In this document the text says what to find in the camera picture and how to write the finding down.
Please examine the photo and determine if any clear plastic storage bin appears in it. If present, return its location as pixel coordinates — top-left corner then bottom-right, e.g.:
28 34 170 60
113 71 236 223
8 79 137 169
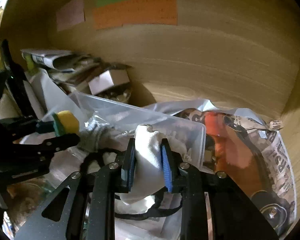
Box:
70 90 207 170

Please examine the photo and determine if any yellow green scrub sponge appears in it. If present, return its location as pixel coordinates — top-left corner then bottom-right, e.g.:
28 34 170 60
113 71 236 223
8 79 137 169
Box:
52 111 79 137

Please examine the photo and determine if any orange sticky note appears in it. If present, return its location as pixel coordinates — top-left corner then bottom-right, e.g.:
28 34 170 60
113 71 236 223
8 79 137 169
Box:
93 0 178 30

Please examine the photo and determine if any rolled newspaper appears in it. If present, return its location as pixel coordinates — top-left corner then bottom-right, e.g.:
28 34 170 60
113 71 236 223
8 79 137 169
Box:
21 49 101 73

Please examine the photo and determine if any pink sticky note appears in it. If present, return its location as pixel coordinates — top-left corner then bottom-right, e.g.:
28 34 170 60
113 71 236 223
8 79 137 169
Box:
56 0 85 31

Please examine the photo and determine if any orange printed gift bag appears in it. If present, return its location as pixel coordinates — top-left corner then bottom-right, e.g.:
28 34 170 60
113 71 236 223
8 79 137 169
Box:
176 108 296 237

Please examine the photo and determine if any dark wine bottle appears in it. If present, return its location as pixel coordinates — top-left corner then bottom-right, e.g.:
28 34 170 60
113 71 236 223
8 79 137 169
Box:
0 39 37 119

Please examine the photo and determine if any white cloth with black strap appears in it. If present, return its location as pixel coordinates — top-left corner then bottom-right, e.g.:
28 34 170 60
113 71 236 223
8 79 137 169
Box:
78 123 203 222

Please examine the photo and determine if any small white cardboard box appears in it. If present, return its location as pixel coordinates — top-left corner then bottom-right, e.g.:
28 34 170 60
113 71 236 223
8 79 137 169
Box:
88 69 130 95

